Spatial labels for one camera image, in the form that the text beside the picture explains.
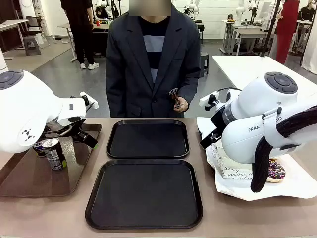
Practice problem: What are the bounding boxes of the small black plastic tray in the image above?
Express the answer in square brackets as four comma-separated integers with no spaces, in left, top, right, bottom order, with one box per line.
[106,119,191,160]

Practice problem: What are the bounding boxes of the person in navy blazer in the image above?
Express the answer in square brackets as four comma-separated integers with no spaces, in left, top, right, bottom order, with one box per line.
[105,0,201,119]

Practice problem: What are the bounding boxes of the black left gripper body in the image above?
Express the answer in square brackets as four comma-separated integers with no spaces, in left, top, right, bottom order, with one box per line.
[70,120,88,143]

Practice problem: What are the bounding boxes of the large white table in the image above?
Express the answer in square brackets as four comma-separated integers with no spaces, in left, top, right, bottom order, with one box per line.
[212,55,317,100]

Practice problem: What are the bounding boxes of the thin black cable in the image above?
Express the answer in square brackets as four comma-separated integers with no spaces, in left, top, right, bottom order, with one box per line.
[217,87,242,95]

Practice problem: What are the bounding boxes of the grey plastic stool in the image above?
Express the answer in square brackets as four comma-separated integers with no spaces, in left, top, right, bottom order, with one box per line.
[23,36,42,56]

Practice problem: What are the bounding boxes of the black braided cable sleeve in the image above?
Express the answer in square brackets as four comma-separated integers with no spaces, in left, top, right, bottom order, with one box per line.
[250,105,317,193]

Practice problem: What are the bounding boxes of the white printed paper box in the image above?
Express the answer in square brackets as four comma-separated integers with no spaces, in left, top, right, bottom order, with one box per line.
[210,143,227,171]
[217,155,256,180]

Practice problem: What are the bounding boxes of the person's left hand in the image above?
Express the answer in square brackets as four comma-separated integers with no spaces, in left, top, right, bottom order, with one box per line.
[174,97,190,113]

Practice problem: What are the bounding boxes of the background work table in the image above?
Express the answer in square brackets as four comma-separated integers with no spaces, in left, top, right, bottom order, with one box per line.
[57,23,110,63]

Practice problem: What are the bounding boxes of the black tripod stand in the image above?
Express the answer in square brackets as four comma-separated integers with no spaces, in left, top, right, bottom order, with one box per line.
[254,0,282,58]

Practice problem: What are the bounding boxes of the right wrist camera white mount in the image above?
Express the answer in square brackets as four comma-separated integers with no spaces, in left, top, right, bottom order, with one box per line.
[199,91,220,111]

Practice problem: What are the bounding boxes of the brown plastic tray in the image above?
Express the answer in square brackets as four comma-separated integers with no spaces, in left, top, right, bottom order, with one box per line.
[0,123,103,198]

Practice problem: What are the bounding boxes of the black office chair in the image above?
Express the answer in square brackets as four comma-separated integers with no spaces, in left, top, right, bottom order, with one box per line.
[23,15,43,38]

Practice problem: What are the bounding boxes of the grey round stool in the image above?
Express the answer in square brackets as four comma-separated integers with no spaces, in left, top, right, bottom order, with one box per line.
[200,51,210,76]

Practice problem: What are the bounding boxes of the white background table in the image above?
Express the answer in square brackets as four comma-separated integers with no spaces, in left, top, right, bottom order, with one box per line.
[222,19,276,56]

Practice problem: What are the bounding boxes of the black Pepsi can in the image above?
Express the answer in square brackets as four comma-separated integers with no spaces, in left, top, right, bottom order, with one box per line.
[32,141,47,158]
[41,137,67,172]

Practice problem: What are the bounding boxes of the person's right forearm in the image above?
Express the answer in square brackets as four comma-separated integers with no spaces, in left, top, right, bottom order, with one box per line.
[106,71,126,118]

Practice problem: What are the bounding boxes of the chocolate sprinkle donut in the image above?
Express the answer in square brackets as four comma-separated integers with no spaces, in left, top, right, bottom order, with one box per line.
[265,159,286,184]

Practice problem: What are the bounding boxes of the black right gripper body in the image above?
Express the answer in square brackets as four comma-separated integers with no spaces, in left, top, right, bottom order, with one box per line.
[207,109,227,140]

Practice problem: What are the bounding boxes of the person in red apron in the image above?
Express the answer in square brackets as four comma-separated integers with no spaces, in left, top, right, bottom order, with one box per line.
[275,0,301,65]

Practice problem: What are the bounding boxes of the seated person in black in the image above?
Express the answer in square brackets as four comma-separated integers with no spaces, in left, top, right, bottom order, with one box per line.
[297,1,314,22]

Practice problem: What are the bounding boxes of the light wooden desk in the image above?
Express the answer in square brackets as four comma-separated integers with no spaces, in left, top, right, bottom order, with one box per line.
[0,19,29,60]

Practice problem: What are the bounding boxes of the standing person in black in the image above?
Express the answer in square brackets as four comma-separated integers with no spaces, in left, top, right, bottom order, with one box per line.
[60,0,100,70]

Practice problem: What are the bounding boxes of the metal serving tongs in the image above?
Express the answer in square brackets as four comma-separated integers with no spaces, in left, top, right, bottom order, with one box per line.
[168,88,185,110]

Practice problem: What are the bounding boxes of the person's left forearm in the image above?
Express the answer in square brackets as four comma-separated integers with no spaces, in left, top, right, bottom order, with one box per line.
[177,70,201,106]

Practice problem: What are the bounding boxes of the white paper sheet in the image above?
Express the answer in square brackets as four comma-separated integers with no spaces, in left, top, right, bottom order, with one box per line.
[196,117,317,202]

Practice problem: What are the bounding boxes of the large black plastic tray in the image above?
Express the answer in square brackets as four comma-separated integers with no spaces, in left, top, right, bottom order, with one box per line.
[85,159,204,230]

